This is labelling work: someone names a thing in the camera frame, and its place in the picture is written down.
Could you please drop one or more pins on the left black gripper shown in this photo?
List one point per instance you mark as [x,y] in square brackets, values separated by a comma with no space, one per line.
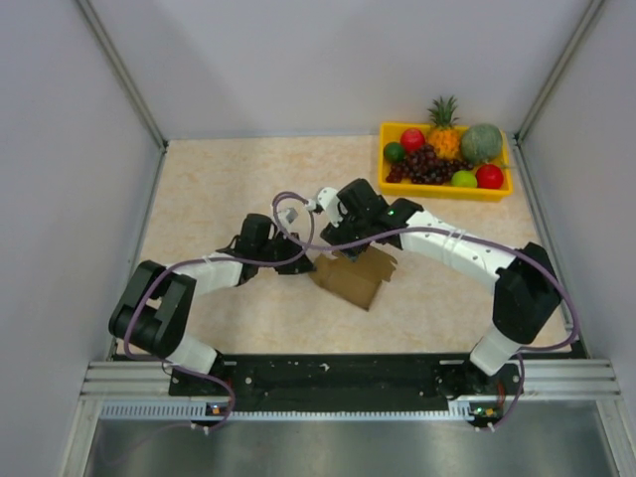
[300,265]

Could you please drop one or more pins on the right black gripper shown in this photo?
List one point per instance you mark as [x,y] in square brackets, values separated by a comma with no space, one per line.
[337,235]

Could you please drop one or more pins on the brown cardboard box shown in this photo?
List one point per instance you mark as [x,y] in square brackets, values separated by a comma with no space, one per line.
[356,281]

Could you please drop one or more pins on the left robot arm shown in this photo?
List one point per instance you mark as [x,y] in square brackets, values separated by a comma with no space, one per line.
[153,311]

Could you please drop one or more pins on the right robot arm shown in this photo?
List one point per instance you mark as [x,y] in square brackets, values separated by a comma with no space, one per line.
[521,280]

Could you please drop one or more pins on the dark green lime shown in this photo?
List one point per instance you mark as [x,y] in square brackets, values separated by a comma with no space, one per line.
[394,152]

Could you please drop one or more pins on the purple grape bunch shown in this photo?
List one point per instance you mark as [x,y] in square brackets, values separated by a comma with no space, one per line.
[423,167]

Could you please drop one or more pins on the yellow plastic tray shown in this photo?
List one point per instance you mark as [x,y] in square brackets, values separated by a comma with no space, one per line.
[392,131]

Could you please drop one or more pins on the red apple back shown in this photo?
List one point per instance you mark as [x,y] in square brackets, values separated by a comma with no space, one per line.
[412,139]

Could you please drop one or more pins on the red apple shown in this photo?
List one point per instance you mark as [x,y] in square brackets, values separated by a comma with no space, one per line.
[489,176]
[412,139]

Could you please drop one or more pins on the light green lime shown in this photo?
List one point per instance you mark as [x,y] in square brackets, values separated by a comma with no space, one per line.
[464,179]

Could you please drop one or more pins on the pineapple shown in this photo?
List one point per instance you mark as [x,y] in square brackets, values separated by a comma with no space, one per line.
[443,135]

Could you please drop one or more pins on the red apple front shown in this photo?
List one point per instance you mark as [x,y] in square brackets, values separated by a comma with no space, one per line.
[489,176]

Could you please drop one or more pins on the green melon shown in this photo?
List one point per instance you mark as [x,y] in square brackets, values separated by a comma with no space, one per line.
[481,143]

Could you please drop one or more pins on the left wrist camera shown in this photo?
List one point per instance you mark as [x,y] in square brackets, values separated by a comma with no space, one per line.
[288,216]

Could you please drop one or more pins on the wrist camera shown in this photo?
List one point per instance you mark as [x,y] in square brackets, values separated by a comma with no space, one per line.
[326,201]
[288,216]

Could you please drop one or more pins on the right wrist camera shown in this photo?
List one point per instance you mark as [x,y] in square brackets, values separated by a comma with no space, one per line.
[326,201]

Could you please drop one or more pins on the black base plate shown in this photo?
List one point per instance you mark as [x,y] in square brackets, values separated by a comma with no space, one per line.
[359,382]

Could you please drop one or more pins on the aluminium frame rail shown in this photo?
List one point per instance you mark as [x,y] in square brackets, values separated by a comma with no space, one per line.
[544,380]

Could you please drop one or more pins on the white cable duct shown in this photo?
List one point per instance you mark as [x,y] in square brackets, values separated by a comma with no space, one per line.
[203,411]

